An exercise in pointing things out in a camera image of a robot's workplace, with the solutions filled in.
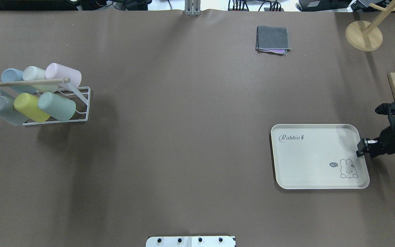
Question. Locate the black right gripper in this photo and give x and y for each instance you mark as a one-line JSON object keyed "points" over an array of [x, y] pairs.
{"points": [[387, 139]]}

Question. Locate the white rabbit tray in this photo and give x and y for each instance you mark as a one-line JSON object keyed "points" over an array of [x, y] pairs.
{"points": [[317, 156]]}

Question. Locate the green cup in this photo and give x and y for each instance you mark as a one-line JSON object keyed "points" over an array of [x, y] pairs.
{"points": [[58, 107]]}

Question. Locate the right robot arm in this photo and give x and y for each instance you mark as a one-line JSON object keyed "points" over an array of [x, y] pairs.
{"points": [[383, 144]]}

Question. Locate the pink cup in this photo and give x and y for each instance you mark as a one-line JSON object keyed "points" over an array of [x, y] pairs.
{"points": [[58, 71]]}

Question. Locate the yellow cup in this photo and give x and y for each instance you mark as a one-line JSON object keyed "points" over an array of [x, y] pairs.
{"points": [[27, 104]]}

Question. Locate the cream white cup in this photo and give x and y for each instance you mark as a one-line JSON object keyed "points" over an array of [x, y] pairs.
{"points": [[35, 73]]}

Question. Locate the light blue cup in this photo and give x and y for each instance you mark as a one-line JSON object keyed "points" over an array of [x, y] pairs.
{"points": [[11, 75]]}

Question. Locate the grey cup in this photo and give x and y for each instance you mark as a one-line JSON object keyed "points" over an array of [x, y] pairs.
{"points": [[9, 114]]}

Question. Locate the wooden mug tree stand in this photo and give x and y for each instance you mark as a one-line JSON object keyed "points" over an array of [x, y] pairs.
{"points": [[366, 36]]}

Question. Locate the folded grey cloth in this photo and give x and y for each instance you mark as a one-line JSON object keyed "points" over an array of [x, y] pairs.
{"points": [[272, 40]]}

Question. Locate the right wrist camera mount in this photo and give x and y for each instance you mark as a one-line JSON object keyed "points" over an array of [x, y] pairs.
{"points": [[386, 109]]}

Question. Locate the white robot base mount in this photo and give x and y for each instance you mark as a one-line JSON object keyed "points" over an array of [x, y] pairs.
{"points": [[191, 241]]}

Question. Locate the aluminium frame post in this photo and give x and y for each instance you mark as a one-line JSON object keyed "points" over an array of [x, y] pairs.
{"points": [[192, 8]]}

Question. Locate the white wire cup rack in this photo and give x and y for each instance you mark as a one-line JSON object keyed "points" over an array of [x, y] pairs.
{"points": [[81, 96]]}

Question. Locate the wooden rack handle rod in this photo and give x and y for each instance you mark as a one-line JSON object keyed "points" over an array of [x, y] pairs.
{"points": [[36, 82]]}

